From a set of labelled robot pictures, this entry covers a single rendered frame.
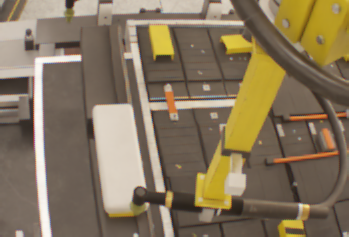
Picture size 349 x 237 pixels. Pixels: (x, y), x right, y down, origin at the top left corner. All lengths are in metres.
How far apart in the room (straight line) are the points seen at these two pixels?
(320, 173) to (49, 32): 1.27
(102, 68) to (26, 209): 0.58
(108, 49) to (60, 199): 0.57
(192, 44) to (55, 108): 0.60
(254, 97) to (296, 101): 1.10
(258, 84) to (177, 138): 0.91
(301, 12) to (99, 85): 1.12
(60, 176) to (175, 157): 0.38
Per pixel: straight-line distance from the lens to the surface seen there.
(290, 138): 1.83
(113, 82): 1.69
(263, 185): 1.67
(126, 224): 1.41
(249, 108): 0.87
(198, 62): 1.94
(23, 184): 1.85
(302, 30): 0.68
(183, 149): 1.68
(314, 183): 1.75
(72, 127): 1.71
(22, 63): 2.12
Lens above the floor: 2.38
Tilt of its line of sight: 51 degrees down
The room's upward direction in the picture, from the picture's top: 13 degrees clockwise
